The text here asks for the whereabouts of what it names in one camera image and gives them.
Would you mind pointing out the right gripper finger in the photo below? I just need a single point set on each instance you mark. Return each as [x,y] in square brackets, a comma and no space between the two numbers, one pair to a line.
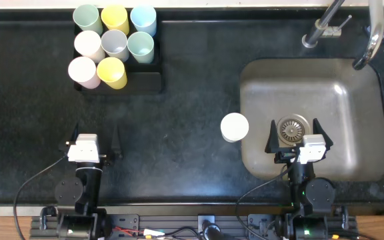
[318,129]
[272,141]

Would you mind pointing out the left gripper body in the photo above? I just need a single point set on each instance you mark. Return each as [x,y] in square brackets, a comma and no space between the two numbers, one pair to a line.
[106,159]

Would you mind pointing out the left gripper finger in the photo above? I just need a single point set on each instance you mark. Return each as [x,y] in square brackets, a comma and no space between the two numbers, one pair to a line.
[74,135]
[116,146]

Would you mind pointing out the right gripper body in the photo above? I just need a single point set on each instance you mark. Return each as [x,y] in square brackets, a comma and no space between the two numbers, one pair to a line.
[285,156]

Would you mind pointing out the yellow cup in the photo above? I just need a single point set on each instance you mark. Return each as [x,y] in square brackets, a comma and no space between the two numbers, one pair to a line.
[114,16]
[111,70]

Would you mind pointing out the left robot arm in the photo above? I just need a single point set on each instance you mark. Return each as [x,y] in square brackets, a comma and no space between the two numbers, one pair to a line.
[90,190]

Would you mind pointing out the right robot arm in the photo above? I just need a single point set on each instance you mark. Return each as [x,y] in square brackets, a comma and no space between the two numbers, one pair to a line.
[319,195]

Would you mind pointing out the steel sink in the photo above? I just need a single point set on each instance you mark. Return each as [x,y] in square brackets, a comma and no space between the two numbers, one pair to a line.
[345,100]

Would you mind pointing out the pink cup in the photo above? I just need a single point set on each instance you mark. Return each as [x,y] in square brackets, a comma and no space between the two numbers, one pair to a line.
[82,69]

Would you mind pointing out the black tray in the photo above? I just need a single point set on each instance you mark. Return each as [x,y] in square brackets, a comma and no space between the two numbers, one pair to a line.
[145,81]

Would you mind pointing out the grey cup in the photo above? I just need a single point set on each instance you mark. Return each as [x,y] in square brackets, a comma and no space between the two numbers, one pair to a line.
[114,42]

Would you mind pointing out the green cup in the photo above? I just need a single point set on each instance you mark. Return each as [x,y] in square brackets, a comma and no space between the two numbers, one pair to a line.
[86,16]
[140,45]

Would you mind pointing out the steel tap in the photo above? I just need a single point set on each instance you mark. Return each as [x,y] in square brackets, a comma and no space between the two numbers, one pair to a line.
[377,36]

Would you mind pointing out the blue cup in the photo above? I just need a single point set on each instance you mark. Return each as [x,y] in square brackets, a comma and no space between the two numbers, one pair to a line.
[143,18]

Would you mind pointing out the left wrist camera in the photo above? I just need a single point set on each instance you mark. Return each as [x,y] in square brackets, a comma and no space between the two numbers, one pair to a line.
[84,148]

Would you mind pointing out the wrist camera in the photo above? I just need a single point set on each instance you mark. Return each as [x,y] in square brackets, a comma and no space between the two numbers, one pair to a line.
[84,148]
[312,148]

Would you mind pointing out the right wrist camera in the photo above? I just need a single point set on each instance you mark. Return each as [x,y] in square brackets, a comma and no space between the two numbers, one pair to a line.
[312,148]

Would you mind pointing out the mounting rail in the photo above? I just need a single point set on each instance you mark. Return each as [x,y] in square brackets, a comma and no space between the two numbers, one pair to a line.
[178,223]

